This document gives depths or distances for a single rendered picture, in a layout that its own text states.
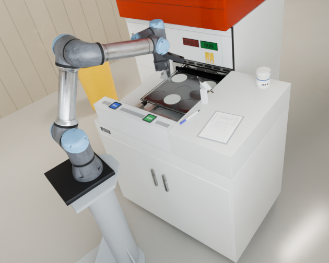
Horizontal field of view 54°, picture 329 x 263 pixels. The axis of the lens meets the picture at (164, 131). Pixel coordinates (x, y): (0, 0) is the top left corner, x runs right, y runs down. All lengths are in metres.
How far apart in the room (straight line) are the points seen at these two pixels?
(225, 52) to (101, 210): 1.11
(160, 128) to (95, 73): 1.86
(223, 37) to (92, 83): 1.85
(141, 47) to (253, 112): 0.61
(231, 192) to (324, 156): 1.39
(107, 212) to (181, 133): 0.60
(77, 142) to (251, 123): 0.80
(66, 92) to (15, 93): 2.67
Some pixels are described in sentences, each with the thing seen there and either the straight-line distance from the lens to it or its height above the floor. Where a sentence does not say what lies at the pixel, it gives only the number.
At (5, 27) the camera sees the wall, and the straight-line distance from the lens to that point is 3.96.
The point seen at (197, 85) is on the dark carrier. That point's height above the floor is 0.90.
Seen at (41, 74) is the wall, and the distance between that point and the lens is 4.20.
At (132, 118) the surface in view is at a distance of 1.69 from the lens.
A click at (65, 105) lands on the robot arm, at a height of 1.17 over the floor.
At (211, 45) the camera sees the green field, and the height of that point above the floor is 1.10.
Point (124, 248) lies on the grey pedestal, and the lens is 2.06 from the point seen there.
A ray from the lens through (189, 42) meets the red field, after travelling 2.03.
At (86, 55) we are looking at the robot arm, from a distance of 1.38.
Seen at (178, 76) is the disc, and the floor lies 0.90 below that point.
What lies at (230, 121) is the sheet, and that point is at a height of 0.97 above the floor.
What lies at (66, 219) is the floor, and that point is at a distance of 2.66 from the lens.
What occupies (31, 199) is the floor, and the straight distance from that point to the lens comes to 2.97.
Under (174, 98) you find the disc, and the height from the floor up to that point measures 0.90.
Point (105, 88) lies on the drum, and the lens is 3.46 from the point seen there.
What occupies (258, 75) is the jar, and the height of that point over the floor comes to 1.04.
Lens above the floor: 1.93
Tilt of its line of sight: 39 degrees down
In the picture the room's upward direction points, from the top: 12 degrees counter-clockwise
